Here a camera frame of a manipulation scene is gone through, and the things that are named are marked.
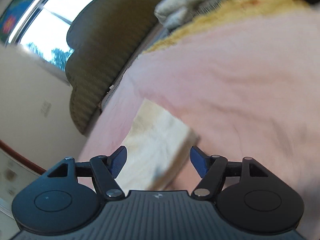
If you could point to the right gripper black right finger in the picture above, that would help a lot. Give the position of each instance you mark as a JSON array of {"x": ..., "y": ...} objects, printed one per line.
[{"x": 246, "y": 194}]

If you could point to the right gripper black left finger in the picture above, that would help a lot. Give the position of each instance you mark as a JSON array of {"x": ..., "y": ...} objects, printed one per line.
[{"x": 69, "y": 195}]

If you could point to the cream white pants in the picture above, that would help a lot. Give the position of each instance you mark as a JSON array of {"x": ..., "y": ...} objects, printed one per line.
[{"x": 158, "y": 145}]

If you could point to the glass sliding wardrobe door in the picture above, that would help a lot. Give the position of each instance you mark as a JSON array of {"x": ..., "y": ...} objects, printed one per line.
[{"x": 14, "y": 177}]

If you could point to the window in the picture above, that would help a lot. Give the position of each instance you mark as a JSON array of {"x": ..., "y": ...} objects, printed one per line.
[{"x": 41, "y": 26}]

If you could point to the green upholstered headboard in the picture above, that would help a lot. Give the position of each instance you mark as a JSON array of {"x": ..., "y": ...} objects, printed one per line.
[{"x": 104, "y": 36}]

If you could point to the yellow patterned blanket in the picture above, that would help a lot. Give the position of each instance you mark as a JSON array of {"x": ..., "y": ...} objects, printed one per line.
[{"x": 229, "y": 11}]

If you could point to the crumpled light cloth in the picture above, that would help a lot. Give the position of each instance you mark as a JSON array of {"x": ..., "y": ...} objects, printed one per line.
[{"x": 175, "y": 13}]

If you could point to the brown wooden door frame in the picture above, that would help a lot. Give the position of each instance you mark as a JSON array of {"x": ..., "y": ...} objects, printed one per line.
[{"x": 21, "y": 159}]

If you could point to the white wall socket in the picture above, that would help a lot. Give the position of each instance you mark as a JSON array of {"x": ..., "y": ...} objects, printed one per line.
[{"x": 45, "y": 108}]

